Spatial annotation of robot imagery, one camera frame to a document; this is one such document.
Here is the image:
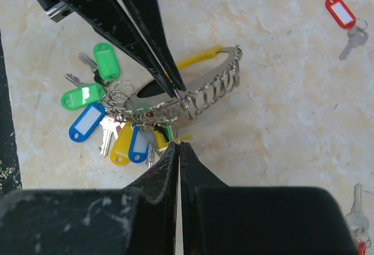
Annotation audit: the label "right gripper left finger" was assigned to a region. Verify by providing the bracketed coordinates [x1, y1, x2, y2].
[1, 144, 179, 254]

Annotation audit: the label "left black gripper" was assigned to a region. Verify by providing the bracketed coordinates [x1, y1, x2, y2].
[37, 0, 186, 92]

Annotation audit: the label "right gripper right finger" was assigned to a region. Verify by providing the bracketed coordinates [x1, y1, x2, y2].
[179, 143, 358, 254]

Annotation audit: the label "large keyring with tagged keys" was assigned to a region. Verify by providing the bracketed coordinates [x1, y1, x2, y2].
[61, 45, 243, 165]

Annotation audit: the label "key with red fob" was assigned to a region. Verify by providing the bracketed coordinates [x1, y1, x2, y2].
[345, 183, 372, 254]

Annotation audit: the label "key with yellow tag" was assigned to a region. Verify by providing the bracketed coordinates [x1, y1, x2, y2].
[166, 132, 192, 143]

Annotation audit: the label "key with red tag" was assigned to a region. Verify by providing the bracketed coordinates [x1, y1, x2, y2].
[325, 0, 369, 60]

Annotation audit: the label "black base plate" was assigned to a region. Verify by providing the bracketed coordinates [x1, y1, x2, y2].
[1, 43, 22, 198]

